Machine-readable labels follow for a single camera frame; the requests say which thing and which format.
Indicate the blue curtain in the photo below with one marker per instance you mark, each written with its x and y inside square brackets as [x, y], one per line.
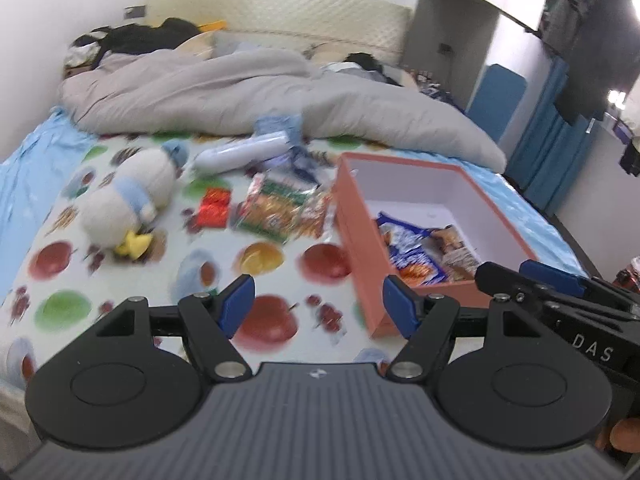
[555, 150]

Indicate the person's right hand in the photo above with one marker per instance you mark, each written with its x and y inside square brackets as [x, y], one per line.
[622, 437]

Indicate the green label strip snack packet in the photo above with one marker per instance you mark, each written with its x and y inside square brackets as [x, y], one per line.
[285, 190]

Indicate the black clothing pile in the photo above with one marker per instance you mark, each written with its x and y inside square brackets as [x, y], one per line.
[140, 37]

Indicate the red suitcase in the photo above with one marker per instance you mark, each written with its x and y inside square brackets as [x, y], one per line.
[629, 275]

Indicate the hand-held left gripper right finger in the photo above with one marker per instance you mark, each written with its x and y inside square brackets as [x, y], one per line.
[400, 305]

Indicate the black wall outlet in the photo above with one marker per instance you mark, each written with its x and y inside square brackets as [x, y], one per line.
[444, 48]

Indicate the white spray bottle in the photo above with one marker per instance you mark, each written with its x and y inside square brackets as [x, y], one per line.
[240, 152]

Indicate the black hanging coat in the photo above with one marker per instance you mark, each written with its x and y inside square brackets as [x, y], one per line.
[600, 60]

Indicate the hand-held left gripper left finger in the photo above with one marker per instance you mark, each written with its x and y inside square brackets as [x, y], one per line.
[237, 305]

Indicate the white plush duck toy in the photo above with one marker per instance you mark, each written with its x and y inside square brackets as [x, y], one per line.
[135, 190]

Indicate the group of small bottles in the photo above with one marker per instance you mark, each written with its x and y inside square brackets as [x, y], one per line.
[427, 80]

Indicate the grey hanging jacket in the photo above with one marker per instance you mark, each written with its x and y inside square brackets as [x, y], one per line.
[565, 15]

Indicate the beige pillow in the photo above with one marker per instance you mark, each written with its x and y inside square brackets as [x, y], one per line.
[325, 52]

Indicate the black garment on pillow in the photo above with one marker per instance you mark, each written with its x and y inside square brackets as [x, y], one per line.
[365, 62]

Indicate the blue padded chair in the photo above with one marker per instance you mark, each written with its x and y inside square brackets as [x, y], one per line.
[497, 100]

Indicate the blue purple snack packet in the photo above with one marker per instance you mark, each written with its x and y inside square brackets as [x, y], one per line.
[410, 250]

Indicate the brown snack packet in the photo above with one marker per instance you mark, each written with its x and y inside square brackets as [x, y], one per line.
[457, 250]

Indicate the pink cardboard box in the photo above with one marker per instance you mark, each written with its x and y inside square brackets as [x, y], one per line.
[360, 240]

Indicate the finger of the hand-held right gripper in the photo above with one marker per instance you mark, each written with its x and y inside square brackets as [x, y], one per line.
[500, 280]
[555, 275]

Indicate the cream quilted headboard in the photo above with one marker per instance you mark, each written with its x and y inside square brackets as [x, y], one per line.
[280, 10]

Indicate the grey cabinet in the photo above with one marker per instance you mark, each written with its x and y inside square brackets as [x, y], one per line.
[450, 15]

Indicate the small red snack packet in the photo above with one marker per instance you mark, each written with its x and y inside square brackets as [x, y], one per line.
[214, 207]

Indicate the grey duvet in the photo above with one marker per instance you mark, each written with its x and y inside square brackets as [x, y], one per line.
[240, 95]

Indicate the blue plastic bag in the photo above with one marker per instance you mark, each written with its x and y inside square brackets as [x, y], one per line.
[290, 130]

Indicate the fruit print bed sheet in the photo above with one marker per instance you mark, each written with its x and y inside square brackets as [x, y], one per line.
[210, 255]

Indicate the yellow object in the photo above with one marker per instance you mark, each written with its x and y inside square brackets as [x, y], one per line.
[214, 25]

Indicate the orange green snack packets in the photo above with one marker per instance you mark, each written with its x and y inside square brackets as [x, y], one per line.
[275, 220]

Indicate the wall socket by headboard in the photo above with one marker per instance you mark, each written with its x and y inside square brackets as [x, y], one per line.
[134, 11]

